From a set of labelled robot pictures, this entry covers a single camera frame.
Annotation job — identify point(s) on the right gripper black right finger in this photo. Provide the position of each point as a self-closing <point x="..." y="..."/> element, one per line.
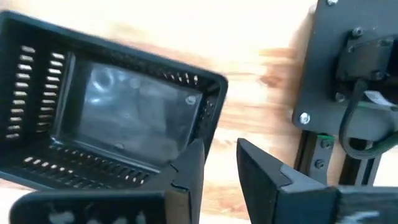
<point x="264" y="193"/>

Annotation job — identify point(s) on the black plastic basket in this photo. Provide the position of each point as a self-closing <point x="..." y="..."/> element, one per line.
<point x="130" y="115"/>

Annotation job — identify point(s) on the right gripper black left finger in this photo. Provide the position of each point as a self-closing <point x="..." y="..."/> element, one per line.
<point x="109" y="202"/>

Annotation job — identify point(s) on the black aluminium table frame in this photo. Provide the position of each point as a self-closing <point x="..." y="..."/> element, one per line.
<point x="348" y="171"/>

